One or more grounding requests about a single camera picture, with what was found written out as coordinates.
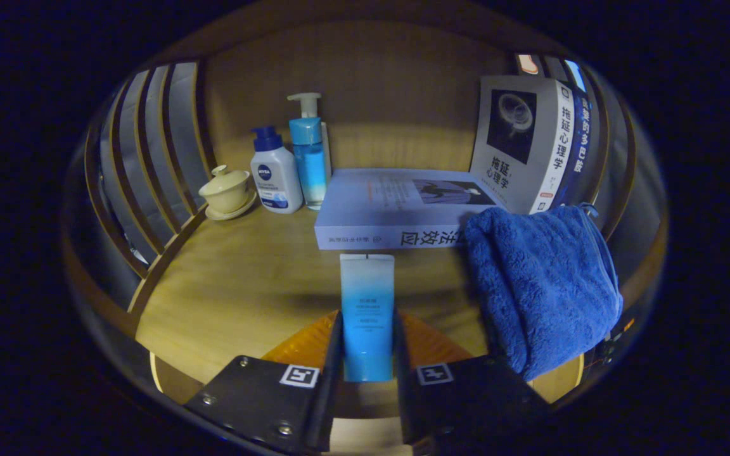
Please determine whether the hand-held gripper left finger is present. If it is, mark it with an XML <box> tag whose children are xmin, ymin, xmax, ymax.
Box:
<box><xmin>184</xmin><ymin>310</ymin><xmax>345</xmax><ymax>454</ymax></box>

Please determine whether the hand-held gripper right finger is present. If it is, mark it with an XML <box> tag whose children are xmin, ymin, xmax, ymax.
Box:
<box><xmin>392</xmin><ymin>309</ymin><xmax>553</xmax><ymax>453</ymax></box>

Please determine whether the blue squeeze tube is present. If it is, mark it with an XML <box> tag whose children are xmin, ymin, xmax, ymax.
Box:
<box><xmin>340</xmin><ymin>253</ymin><xmax>396</xmax><ymax>383</ymax></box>

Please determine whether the wooden countertop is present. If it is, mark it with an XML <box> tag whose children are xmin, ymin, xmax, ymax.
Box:
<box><xmin>134</xmin><ymin>149</ymin><xmax>594</xmax><ymax>406</ymax></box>

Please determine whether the wooden cabinet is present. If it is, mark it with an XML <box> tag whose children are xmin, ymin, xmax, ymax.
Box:
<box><xmin>61</xmin><ymin>0</ymin><xmax>670</xmax><ymax>438</ymax></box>

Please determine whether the blue towel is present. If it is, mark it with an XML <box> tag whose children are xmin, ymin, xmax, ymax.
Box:
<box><xmin>463</xmin><ymin>203</ymin><xmax>624</xmax><ymax>383</ymax></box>

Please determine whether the pale blue book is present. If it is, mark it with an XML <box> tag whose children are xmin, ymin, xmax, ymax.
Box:
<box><xmin>314</xmin><ymin>168</ymin><xmax>511</xmax><ymax>251</ymax></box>

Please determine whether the white bottle with blue cap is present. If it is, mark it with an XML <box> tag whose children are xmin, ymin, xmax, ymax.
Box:
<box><xmin>250</xmin><ymin>125</ymin><xmax>304</xmax><ymax>215</ymax></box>

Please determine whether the cream lidded teacup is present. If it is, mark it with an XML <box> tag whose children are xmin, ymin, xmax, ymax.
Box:
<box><xmin>198</xmin><ymin>165</ymin><xmax>258</xmax><ymax>221</ymax></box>

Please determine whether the blue pump bottle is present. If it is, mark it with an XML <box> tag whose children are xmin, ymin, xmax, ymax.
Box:
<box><xmin>286</xmin><ymin>92</ymin><xmax>333</xmax><ymax>211</ymax></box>

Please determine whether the white and grey book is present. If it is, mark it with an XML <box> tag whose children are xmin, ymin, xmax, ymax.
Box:
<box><xmin>470</xmin><ymin>75</ymin><xmax>577</xmax><ymax>215</ymax></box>

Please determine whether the dark blue book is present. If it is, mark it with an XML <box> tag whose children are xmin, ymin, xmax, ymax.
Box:
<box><xmin>552</xmin><ymin>79</ymin><xmax>601</xmax><ymax>206</ymax></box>

